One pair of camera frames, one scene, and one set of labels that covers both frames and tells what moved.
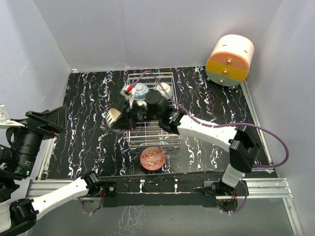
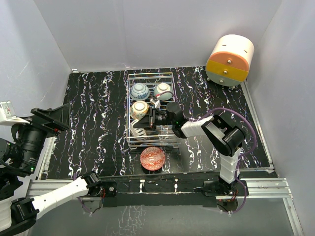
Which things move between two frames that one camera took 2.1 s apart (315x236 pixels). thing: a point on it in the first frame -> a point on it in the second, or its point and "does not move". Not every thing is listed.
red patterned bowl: x=152 y=158 does not move
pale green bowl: x=165 y=90 does not move
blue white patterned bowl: x=141 y=91 does not move
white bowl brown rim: x=112 y=115 -> x=138 y=133
